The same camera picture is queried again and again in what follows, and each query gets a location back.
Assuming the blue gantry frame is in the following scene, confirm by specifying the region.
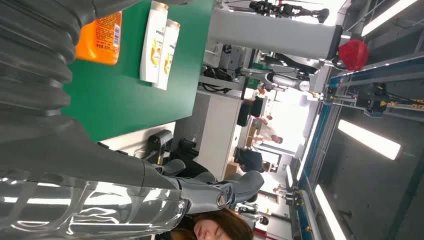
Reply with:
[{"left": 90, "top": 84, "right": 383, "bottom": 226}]
[{"left": 324, "top": 52, "right": 424, "bottom": 124}]

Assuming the long ceiling light panel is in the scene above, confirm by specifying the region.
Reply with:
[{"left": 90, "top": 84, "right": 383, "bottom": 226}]
[
  {"left": 337, "top": 118, "right": 402, "bottom": 162},
  {"left": 360, "top": 0, "right": 419, "bottom": 38},
  {"left": 314, "top": 184, "right": 347, "bottom": 240}
]

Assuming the white shampoo bottle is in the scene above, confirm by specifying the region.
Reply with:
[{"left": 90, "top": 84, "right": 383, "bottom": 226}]
[
  {"left": 152, "top": 18, "right": 182, "bottom": 92},
  {"left": 139, "top": 0, "right": 169, "bottom": 84}
]

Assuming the clear plastic wrist cover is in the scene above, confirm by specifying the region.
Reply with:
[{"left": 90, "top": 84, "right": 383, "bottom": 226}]
[{"left": 0, "top": 178, "right": 190, "bottom": 240}]

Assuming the white cabinet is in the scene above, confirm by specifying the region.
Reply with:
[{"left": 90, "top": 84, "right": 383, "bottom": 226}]
[{"left": 194, "top": 88, "right": 244, "bottom": 182}]

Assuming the person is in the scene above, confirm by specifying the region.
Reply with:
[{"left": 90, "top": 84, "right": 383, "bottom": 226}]
[
  {"left": 235, "top": 147, "right": 266, "bottom": 174},
  {"left": 255, "top": 113, "right": 285, "bottom": 147},
  {"left": 170, "top": 155, "right": 255, "bottom": 240}
]

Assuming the red round object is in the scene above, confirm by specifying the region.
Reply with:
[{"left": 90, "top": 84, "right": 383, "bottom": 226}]
[{"left": 338, "top": 39, "right": 370, "bottom": 72}]

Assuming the black cable bundle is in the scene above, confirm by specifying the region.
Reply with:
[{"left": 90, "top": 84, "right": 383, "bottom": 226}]
[{"left": 200, "top": 65, "right": 233, "bottom": 95}]

